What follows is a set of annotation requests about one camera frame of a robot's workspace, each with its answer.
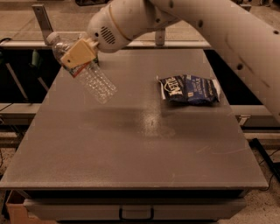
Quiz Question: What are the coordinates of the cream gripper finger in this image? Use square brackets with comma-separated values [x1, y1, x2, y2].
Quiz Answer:
[61, 38, 98, 68]

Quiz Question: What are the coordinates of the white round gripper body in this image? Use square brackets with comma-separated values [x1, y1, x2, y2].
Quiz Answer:
[87, 0, 164, 53]

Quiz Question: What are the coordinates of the clear plastic water bottle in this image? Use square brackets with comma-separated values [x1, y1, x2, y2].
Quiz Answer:
[47, 32, 116, 104]

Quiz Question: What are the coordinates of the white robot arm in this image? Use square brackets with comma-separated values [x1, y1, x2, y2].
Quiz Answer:
[62, 0, 280, 121]

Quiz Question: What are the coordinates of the blue snack bag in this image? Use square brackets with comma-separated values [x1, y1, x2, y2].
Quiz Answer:
[158, 74, 221, 106]

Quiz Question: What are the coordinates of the cardboard box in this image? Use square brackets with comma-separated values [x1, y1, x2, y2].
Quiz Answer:
[5, 191, 56, 224]

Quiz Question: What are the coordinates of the middle metal rail bracket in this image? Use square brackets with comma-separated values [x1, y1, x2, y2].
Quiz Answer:
[155, 28, 165, 46]

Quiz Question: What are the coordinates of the metal rail bracket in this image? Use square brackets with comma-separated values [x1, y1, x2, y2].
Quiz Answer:
[155, 28, 165, 46]
[31, 3, 53, 46]

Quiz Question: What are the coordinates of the left metal rail bracket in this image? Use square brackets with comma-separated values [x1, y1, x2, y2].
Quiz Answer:
[31, 3, 53, 46]

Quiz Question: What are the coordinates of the horizontal metal rail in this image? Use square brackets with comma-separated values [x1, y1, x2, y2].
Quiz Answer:
[0, 39, 212, 50]

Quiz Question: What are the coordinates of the black floor cable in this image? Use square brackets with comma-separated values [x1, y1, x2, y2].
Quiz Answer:
[251, 137, 280, 193]

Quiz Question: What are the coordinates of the grey drawer with handle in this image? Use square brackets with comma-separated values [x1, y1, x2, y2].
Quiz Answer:
[24, 198, 246, 221]

